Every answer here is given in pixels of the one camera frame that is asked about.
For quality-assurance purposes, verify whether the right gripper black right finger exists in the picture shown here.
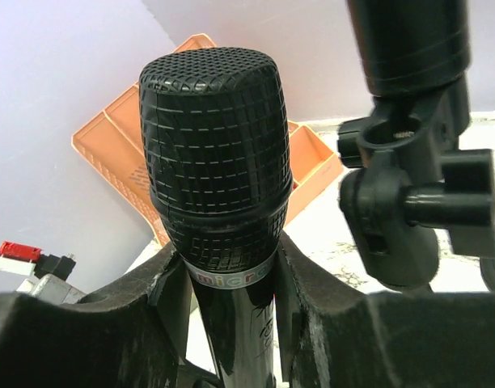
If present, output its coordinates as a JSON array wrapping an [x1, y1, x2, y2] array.
[[274, 235, 495, 387]]

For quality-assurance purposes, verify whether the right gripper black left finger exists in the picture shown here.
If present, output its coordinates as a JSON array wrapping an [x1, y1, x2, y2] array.
[[0, 244, 184, 387]]

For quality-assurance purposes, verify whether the small black tripod stand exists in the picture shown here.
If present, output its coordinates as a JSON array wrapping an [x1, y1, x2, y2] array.
[[337, 78, 495, 293]]

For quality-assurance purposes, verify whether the black microphone with white ring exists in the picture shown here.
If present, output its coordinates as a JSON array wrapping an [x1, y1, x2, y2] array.
[[347, 0, 471, 97]]

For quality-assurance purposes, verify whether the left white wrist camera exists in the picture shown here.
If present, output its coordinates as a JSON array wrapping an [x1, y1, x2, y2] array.
[[16, 274, 86, 305]]

